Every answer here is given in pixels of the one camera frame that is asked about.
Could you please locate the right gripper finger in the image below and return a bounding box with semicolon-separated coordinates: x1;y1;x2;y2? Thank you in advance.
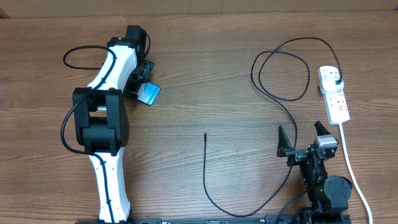
277;125;293;157
314;121;331;136

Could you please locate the blue screen smartphone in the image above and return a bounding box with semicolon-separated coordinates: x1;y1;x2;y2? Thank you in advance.
137;82;161;106

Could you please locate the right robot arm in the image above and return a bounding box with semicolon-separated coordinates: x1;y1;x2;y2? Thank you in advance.
275;121;353;223

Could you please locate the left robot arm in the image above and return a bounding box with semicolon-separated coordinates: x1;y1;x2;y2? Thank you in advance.
64;25;161;223

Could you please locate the white charger plug adapter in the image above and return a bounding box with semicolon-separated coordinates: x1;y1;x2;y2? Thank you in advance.
320;77;345;94

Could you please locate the white power strip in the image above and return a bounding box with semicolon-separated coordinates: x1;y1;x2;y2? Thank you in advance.
318;66;350;125

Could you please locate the white power strip cord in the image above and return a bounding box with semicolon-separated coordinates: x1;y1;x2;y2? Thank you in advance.
338;122;374;224

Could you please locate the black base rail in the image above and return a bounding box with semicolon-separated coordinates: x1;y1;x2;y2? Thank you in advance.
75;215;352;224

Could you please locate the black charging cable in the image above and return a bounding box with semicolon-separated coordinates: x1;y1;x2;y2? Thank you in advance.
202;37;344;218

